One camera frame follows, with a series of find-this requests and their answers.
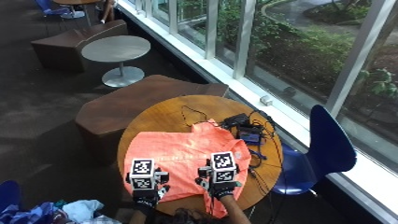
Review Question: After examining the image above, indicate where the person's left hand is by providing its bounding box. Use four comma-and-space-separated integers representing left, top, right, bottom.
124, 170, 171, 209

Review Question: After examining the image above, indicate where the person's right hand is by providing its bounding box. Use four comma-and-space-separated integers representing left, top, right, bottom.
194, 159, 243, 201

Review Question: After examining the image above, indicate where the white marker cube, left glove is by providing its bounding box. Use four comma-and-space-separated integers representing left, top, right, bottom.
128, 158, 157, 190

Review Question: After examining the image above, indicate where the white marker cube, glove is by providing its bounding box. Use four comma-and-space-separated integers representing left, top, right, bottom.
128, 158, 157, 190
209, 151, 238, 185

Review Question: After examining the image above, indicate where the white marker cube, right glove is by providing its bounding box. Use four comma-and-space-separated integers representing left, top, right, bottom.
209, 151, 238, 185

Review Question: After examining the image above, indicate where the orange shirt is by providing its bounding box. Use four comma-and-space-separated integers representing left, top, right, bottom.
122, 119, 253, 219

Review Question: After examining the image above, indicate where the blue device box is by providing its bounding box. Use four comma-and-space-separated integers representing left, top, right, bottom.
237, 125, 265, 147

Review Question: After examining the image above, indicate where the pile of clothes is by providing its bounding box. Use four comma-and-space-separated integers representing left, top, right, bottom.
0, 199, 122, 224

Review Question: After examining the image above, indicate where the black device box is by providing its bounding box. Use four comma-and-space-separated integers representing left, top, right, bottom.
221, 113, 251, 129

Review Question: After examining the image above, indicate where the round wooden table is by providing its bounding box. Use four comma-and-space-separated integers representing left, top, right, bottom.
117, 94, 285, 217

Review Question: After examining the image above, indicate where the blue plastic chair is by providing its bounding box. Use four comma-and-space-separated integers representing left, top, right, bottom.
271, 104, 358, 197

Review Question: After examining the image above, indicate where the large brown bench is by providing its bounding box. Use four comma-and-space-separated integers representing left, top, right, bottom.
74, 74, 230, 166

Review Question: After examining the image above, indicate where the small white sill block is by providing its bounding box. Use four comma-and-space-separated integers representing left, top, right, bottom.
258, 94, 274, 107

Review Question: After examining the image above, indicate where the dark sill block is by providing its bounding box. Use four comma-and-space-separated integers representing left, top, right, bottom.
282, 86, 298, 98

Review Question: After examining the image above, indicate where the small brown bench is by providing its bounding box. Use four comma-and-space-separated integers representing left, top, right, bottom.
29, 19, 129, 75

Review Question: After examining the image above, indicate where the blue chair with metal base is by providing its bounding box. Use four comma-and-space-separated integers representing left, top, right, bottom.
33, 0, 86, 20

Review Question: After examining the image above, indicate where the round brown table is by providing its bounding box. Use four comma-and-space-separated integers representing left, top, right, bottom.
52, 0, 104, 28

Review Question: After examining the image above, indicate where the left glove palm camera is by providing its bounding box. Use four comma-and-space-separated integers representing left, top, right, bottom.
154, 170, 170, 185

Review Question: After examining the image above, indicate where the glove palm camera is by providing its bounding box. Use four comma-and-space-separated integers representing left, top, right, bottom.
197, 165, 213, 180
154, 170, 170, 185

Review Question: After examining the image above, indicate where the right glove palm camera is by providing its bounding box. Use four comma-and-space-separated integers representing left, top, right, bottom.
197, 165, 213, 180

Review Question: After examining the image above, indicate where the blue cable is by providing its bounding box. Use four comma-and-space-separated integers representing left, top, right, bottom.
247, 148, 267, 161

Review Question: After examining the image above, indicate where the black cable bundle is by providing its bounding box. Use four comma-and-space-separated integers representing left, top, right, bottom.
246, 109, 285, 200

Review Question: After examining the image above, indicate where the thin black looped cable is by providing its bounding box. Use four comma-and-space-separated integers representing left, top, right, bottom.
179, 105, 209, 128

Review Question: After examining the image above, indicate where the white window frame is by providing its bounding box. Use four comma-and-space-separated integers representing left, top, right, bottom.
117, 0, 398, 224

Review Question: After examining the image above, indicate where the round grey pedestal table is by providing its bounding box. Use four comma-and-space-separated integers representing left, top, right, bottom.
80, 35, 152, 89

